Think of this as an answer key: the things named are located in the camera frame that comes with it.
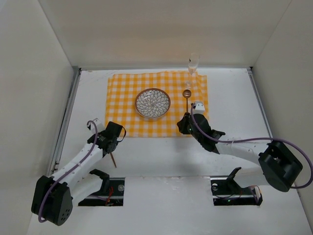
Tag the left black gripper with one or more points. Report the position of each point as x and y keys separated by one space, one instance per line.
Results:
x=110 y=147

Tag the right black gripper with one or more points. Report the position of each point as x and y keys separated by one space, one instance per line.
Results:
x=186 y=123

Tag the copper spoon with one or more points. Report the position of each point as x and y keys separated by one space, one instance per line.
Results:
x=186 y=94

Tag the patterned ceramic plate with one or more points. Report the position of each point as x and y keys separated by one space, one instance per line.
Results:
x=152 y=103

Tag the yellow white checkered cloth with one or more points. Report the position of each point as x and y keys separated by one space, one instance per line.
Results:
x=123 y=89

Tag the clear champagne flute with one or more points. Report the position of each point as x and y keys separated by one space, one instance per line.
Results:
x=193 y=63

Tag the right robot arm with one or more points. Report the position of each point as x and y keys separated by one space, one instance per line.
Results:
x=277 y=165

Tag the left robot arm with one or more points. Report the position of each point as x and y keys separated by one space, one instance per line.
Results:
x=55 y=196

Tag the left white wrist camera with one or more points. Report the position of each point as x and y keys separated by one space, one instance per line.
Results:
x=95 y=125

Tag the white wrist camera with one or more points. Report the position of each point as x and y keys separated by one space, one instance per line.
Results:
x=198 y=107
x=95 y=125

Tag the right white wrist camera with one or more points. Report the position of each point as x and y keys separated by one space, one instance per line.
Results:
x=198 y=107

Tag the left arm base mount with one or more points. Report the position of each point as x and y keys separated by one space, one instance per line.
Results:
x=110 y=194

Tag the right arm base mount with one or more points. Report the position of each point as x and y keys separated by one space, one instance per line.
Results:
x=227 y=192

